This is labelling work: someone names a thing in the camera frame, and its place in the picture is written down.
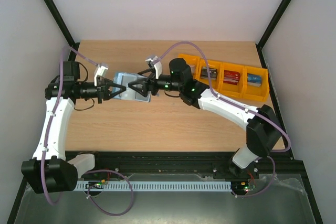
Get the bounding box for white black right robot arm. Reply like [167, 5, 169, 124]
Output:
[128, 58, 281, 178]

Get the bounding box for black corner frame post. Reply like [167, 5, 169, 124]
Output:
[43, 0, 79, 48]
[257, 0, 309, 49]

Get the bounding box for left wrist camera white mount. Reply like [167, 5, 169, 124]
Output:
[94, 62, 109, 86]

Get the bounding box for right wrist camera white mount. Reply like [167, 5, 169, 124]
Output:
[145, 56, 162, 79]

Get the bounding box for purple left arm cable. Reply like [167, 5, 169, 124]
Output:
[41, 46, 134, 216]

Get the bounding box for blue card stack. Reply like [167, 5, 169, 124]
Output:
[247, 73, 262, 87]

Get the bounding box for black corner frame post right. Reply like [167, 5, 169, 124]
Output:
[257, 0, 309, 49]

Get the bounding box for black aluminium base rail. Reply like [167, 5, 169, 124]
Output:
[92, 151, 308, 181]

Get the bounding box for black corner frame post left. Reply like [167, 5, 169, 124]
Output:
[43, 0, 79, 48]

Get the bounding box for light blue slotted cable duct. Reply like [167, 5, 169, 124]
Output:
[74, 181, 232, 192]

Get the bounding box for grey metal front plate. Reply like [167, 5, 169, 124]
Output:
[15, 175, 316, 223]

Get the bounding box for red card stack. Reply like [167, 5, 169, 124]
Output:
[223, 70, 240, 85]

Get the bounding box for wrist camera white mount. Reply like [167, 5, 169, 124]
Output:
[94, 62, 109, 86]
[145, 56, 162, 79]

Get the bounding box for yellow plastic bin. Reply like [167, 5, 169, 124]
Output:
[218, 62, 246, 98]
[196, 59, 222, 90]
[178, 54, 200, 78]
[242, 66, 269, 102]

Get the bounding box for black card stack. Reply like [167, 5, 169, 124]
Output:
[200, 67, 218, 80]

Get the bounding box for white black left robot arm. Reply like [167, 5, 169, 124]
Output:
[21, 61, 126, 194]

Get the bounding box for teal card holder wallet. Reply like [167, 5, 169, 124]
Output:
[112, 70, 152, 103]

